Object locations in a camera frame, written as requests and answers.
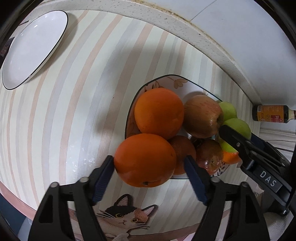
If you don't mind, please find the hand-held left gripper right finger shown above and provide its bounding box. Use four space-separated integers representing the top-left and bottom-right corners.
184 155 271 241

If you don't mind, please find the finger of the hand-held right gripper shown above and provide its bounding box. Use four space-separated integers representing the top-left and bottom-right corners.
251 133 289 166
218 125 261 171

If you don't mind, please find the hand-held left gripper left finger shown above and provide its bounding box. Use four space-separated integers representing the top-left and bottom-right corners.
30 155 115 241

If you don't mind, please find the green apple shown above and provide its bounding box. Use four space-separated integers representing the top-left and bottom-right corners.
216 118 252 153
217 101 238 121

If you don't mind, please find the medium orange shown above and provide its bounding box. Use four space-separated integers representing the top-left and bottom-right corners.
221 149 242 164
114 133 177 188

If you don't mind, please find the dark red apple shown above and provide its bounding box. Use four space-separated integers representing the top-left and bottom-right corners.
195 138 224 176
168 135 197 175

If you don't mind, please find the red yellow apple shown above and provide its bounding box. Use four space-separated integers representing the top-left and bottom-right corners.
183 95 224 139

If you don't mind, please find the large orange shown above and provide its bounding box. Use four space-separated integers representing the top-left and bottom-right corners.
134 87 185 140

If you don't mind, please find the oval floral plate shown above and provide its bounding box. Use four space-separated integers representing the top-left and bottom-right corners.
124 74 234 180

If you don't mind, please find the dark sauce bottle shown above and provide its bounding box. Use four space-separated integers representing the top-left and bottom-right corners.
252 105 296 121

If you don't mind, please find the striped cat tablecloth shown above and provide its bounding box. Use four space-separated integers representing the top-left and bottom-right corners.
0 9 266 241

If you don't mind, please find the round white plate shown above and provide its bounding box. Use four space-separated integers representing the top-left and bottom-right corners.
2 10 69 90

